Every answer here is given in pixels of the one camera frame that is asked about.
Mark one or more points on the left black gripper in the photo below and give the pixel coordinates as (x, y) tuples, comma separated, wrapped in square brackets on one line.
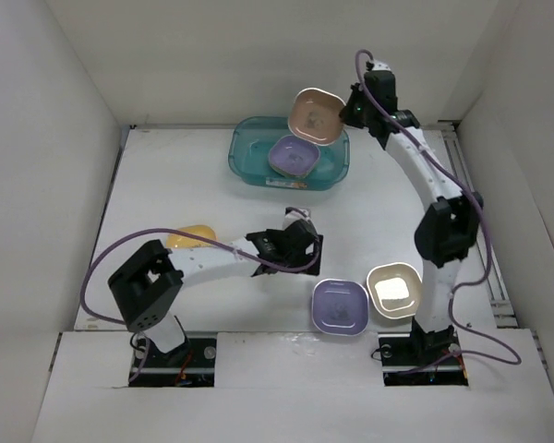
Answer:
[(304, 258)]

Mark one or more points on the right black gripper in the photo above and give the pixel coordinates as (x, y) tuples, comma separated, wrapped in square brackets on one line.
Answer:
[(348, 115)]

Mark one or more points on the brown plate with panda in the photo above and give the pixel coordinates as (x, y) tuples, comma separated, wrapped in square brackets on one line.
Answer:
[(315, 116)]

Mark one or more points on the dark purple plate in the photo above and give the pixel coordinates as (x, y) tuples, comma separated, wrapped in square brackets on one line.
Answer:
[(339, 307)]

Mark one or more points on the light purple plate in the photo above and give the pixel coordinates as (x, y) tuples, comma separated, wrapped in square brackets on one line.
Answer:
[(291, 156)]

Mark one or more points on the yellow plate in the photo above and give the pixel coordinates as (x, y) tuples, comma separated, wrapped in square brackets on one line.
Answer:
[(192, 236)]

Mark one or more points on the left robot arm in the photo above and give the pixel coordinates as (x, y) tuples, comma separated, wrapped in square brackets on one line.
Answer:
[(146, 285)]

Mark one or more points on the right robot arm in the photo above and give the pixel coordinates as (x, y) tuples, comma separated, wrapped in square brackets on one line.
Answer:
[(449, 226)]

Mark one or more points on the teal plastic bin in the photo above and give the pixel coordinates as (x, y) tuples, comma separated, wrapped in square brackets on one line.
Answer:
[(249, 156)]

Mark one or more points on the beige plate front right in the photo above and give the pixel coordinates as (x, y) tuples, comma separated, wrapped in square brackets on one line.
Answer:
[(395, 290)]

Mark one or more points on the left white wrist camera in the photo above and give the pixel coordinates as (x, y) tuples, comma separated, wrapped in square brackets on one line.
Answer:
[(294, 214)]

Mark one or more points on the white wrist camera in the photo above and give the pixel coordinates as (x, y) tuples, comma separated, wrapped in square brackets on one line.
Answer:
[(294, 214), (373, 65)]

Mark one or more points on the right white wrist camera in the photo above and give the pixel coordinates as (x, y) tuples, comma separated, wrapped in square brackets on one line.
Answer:
[(373, 65)]

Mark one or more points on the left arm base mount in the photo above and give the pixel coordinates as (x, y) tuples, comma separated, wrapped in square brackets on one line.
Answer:
[(192, 368)]

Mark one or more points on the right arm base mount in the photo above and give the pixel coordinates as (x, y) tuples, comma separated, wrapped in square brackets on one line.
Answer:
[(403, 365)]

